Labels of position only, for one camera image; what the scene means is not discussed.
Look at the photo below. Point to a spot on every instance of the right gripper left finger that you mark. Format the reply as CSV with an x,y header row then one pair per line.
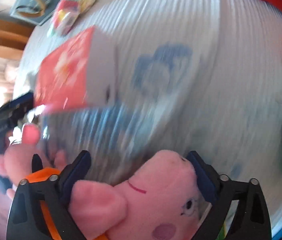
x,y
40,206

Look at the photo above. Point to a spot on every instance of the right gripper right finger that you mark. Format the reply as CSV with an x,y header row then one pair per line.
x,y
238,208

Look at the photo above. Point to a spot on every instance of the orange dress pink pig plush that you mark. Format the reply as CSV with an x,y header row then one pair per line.
x,y
160,201

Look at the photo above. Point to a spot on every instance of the pink flower tissue pack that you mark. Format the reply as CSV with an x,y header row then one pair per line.
x,y
80,73

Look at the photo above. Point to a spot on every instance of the teal dress pig plush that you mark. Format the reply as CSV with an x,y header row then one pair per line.
x,y
15,162

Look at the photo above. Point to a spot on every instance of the black coffee cup gift box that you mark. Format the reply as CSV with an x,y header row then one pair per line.
x,y
38,0

